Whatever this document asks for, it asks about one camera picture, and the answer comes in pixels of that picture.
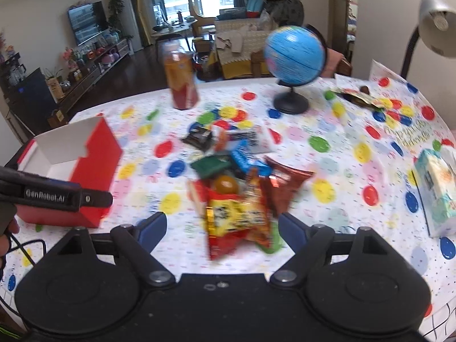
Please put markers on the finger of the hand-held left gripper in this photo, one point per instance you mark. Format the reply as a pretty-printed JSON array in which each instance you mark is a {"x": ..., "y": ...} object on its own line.
[{"x": 96, "y": 199}]

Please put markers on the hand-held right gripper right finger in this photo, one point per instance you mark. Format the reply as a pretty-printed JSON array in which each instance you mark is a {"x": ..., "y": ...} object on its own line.
[{"x": 290, "y": 228}]

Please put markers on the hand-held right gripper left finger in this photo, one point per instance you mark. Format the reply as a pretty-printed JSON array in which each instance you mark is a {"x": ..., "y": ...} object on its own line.
[{"x": 153, "y": 226}]

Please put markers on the orange snack packet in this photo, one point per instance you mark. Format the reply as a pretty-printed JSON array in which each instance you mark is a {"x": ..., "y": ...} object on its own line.
[{"x": 262, "y": 196}]

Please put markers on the dark red snack packet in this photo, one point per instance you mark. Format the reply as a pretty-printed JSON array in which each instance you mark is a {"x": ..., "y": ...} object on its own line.
[{"x": 285, "y": 185}]

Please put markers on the red cardboard box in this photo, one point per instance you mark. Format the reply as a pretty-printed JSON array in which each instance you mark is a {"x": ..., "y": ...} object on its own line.
[{"x": 99, "y": 149}]

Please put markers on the yellow red snack packet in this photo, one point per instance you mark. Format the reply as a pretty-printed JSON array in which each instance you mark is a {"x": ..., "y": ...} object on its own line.
[{"x": 231, "y": 217}]

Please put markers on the round orange jelly cup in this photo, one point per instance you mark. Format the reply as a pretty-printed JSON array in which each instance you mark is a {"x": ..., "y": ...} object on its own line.
[{"x": 225, "y": 184}]

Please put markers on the green snack packet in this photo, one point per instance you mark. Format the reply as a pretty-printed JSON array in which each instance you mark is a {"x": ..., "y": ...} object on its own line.
[{"x": 210, "y": 165}]

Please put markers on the blue snack packet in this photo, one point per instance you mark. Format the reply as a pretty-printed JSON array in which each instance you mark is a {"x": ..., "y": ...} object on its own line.
[{"x": 244, "y": 158}]

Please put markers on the white snack packet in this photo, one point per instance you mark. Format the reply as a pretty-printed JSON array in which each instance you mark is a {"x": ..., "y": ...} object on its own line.
[{"x": 263, "y": 144}]

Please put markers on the black snack packet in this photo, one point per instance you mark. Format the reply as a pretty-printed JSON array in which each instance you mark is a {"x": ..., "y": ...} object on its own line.
[{"x": 197, "y": 138}]

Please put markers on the person's left hand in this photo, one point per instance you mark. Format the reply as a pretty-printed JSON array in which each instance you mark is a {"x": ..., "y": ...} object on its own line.
[{"x": 15, "y": 226}]

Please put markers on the balloon print tablecloth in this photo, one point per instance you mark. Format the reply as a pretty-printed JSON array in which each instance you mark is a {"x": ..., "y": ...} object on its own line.
[{"x": 320, "y": 171}]

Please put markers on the dark side cabinet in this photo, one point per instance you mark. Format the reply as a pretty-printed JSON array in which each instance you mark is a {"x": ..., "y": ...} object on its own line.
[{"x": 28, "y": 99}]

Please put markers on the low television cabinet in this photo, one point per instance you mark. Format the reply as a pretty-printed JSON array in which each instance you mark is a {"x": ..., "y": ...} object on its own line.
[{"x": 92, "y": 67}]

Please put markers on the orange drink bottle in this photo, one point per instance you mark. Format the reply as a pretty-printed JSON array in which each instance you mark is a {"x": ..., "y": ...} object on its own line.
[{"x": 180, "y": 78}]

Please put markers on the yellow green snack wrapper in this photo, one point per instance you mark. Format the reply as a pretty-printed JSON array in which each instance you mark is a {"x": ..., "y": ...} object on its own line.
[{"x": 359, "y": 97}]

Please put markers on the teal tissue pack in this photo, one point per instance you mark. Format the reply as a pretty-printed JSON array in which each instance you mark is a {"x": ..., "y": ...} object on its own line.
[{"x": 438, "y": 192}]

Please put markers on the wooden chair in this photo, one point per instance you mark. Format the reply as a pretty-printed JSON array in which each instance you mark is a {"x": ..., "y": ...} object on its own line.
[{"x": 343, "y": 66}]

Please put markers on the blue desk globe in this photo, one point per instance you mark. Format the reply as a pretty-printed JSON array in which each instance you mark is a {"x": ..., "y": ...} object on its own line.
[{"x": 294, "y": 55}]

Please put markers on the pink cloth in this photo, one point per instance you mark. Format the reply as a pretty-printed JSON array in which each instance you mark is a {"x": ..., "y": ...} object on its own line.
[{"x": 335, "y": 60}]

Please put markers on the flat screen television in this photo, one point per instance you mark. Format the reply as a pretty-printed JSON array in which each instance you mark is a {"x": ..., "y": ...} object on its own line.
[{"x": 87, "y": 23}]

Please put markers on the white tower air conditioner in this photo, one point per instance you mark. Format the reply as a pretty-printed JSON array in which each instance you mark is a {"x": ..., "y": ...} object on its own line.
[{"x": 129, "y": 17}]

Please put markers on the sofa with cream cover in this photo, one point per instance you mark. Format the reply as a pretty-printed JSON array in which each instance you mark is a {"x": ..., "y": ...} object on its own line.
[{"x": 242, "y": 46}]

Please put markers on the wooden coffee table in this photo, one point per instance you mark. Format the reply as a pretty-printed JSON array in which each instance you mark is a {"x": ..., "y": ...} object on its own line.
[{"x": 174, "y": 28}]

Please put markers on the tall green houseplant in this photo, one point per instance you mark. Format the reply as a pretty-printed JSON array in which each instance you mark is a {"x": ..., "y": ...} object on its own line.
[{"x": 114, "y": 7}]

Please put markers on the wooden armchair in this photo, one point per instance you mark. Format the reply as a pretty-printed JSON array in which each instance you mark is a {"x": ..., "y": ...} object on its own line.
[{"x": 201, "y": 17}]

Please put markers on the grey desk lamp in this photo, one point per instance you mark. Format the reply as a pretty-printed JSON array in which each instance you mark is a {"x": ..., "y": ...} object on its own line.
[{"x": 433, "y": 10}]

